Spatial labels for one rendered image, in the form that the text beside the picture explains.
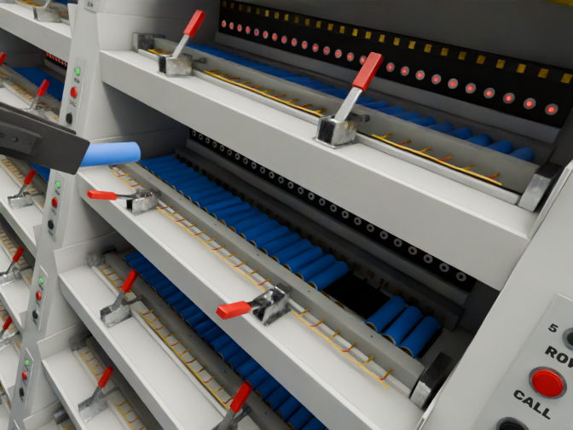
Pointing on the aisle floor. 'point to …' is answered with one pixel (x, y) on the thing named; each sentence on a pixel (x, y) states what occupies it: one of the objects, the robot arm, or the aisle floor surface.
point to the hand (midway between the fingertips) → (28, 136)
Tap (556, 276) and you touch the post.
